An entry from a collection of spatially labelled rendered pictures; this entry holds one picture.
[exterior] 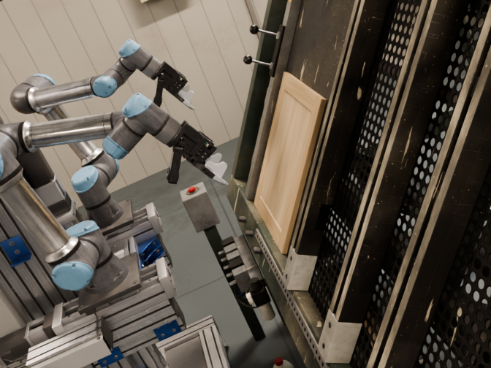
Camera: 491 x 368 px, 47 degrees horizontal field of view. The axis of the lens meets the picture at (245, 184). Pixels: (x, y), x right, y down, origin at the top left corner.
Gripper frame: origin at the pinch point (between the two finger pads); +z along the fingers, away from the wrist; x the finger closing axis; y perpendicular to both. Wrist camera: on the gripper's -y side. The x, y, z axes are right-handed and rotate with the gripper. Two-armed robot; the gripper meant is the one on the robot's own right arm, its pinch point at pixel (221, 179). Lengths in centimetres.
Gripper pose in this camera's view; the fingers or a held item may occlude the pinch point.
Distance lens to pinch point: 168.5
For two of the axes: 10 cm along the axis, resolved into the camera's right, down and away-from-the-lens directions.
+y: 6.5, -7.4, -1.5
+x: -2.2, -3.8, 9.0
